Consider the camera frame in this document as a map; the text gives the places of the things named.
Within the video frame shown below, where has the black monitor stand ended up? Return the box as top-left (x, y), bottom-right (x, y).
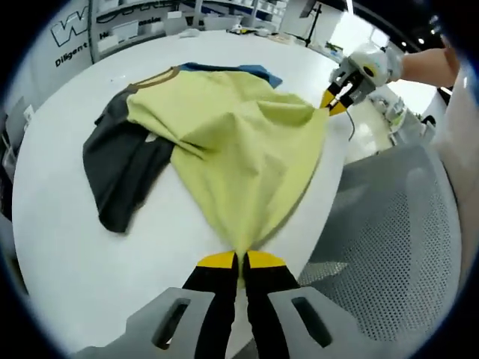
top-left (287, 0), bottom-right (325, 48)

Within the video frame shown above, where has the yellow-green colour-block garment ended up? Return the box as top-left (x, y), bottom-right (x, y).
top-left (82, 62), bottom-right (331, 291)

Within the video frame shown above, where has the white utility cart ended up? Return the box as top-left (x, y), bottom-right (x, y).
top-left (370, 89), bottom-right (437, 145)

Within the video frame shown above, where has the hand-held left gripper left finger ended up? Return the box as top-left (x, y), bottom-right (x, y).
top-left (73, 251), bottom-right (240, 359)

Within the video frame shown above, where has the shelving rack with white bins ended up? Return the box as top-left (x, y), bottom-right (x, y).
top-left (97, 0), bottom-right (289, 52)

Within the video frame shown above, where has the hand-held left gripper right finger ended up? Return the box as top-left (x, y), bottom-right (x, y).
top-left (242, 250), bottom-right (379, 359)

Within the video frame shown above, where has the grey mesh chair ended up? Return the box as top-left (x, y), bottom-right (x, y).
top-left (299, 144), bottom-right (463, 341)

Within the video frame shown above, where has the grey upright panel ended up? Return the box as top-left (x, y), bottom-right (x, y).
top-left (5, 96), bottom-right (27, 145)

